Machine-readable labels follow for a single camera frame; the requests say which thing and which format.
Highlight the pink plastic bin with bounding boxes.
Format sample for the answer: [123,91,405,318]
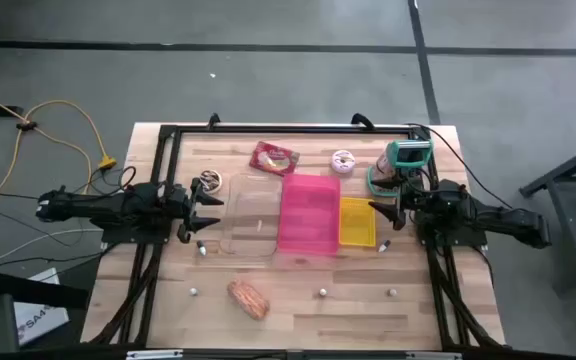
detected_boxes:
[276,173,342,256]

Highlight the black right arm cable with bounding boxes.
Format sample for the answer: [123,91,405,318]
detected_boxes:
[405,122,514,210]

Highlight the white labelled box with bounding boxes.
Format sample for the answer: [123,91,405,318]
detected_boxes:
[13,267,70,347]

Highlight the silver frame bracket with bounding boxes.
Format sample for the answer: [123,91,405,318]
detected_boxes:
[125,349,184,360]
[405,350,463,360]

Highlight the red popcorn packet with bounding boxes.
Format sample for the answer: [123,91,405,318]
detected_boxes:
[248,140,301,177]

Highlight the black angled panel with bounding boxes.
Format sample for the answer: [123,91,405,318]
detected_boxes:
[0,271,89,311]

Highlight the chocolate frosted donut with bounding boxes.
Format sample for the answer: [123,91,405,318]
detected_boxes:
[198,168,224,195]

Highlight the yellow extension cable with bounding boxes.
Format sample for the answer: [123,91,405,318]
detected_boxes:
[0,84,119,214]

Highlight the metal box grater teal handle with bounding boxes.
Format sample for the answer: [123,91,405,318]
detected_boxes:
[366,139,435,199]

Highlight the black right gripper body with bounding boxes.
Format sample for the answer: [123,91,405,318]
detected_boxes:
[403,182,435,223]

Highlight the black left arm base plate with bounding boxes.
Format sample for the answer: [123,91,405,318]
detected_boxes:
[101,219,172,245]

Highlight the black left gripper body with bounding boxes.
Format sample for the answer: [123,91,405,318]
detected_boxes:
[165,182,195,224]

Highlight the clear plastic bin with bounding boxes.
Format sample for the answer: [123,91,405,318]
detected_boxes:
[220,172,284,259]

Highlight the purple frosted donut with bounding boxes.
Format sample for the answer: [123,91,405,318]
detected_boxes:
[330,149,357,175]

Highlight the white floor cable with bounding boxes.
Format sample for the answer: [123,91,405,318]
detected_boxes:
[0,228,104,267]

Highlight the black metal stand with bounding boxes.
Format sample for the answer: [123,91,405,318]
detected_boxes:
[517,135,576,294]

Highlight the yellow plastic basket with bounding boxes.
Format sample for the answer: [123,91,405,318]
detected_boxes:
[338,196,377,248]

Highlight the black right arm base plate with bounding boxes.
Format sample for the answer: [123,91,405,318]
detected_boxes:
[417,227,489,249]

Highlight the sugar-coated bread loaf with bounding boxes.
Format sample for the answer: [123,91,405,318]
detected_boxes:
[226,278,271,322]

